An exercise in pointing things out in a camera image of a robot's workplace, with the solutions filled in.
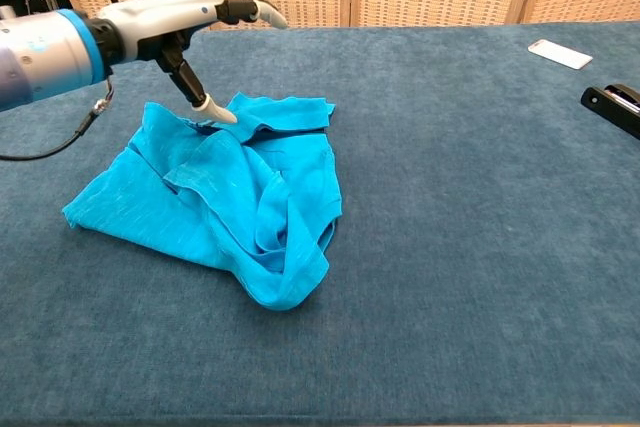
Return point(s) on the white rectangular card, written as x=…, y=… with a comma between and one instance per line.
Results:
x=560, y=53

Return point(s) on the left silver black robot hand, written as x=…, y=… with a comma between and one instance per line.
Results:
x=160, y=17

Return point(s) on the blue printed T-shirt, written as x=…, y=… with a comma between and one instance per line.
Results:
x=150, y=207

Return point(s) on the black stapler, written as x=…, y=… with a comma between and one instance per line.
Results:
x=612, y=109

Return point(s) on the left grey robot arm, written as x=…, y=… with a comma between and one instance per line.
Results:
x=40, y=57

